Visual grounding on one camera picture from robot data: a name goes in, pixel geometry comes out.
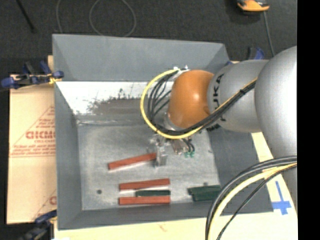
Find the red-brown flat block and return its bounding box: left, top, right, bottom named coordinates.
left=118, top=195, right=172, bottom=206
left=118, top=178, right=171, bottom=191
left=107, top=152, right=158, bottom=171

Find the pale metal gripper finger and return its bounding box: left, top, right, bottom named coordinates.
left=146, top=142, right=158, bottom=161
left=155, top=143, right=168, bottom=168

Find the dark green flat block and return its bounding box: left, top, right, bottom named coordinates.
left=187, top=184, right=222, bottom=202
left=135, top=189, right=172, bottom=198

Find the grey metal bin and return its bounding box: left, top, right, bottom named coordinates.
left=51, top=33, right=274, bottom=230

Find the brown cardboard board, red print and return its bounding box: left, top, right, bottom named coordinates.
left=5, top=83, right=58, bottom=225

